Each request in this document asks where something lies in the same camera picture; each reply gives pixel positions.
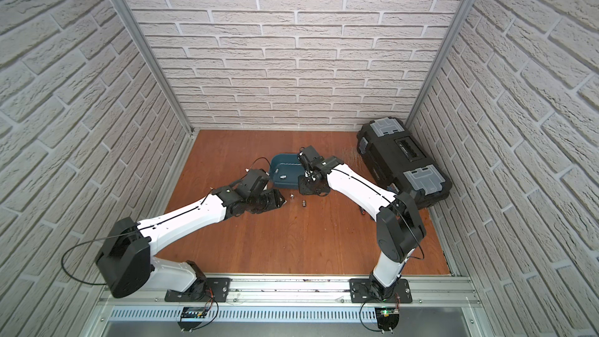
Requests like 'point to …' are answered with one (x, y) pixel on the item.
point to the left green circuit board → (191, 317)
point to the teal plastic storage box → (285, 170)
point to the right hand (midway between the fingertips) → (308, 188)
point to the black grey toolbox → (389, 150)
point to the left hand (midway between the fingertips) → (284, 198)
